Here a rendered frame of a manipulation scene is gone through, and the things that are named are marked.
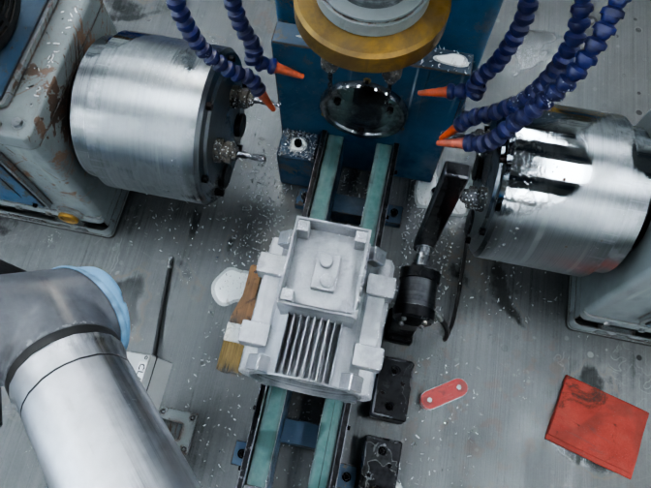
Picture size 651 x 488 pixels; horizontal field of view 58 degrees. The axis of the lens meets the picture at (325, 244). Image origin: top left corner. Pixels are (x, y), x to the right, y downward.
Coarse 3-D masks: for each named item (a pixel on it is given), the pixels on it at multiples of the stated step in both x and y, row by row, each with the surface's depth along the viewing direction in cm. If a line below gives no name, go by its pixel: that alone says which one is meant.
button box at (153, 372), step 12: (132, 360) 78; (144, 360) 77; (156, 360) 78; (144, 372) 76; (156, 372) 78; (168, 372) 80; (144, 384) 76; (156, 384) 78; (156, 396) 78; (156, 408) 78
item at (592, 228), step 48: (528, 144) 79; (576, 144) 79; (624, 144) 79; (432, 192) 88; (480, 192) 86; (528, 192) 78; (576, 192) 78; (624, 192) 77; (480, 240) 86; (528, 240) 82; (576, 240) 80; (624, 240) 80
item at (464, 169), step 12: (444, 168) 68; (456, 168) 68; (468, 168) 68; (444, 180) 69; (456, 180) 68; (444, 192) 71; (456, 192) 71; (432, 204) 75; (444, 204) 75; (432, 216) 78; (444, 216) 78; (420, 228) 85; (432, 228) 82; (444, 228) 81; (420, 240) 87; (432, 240) 86
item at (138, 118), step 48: (96, 48) 86; (144, 48) 85; (96, 96) 82; (144, 96) 82; (192, 96) 82; (240, 96) 92; (96, 144) 85; (144, 144) 83; (192, 144) 82; (240, 144) 104; (144, 192) 93; (192, 192) 88
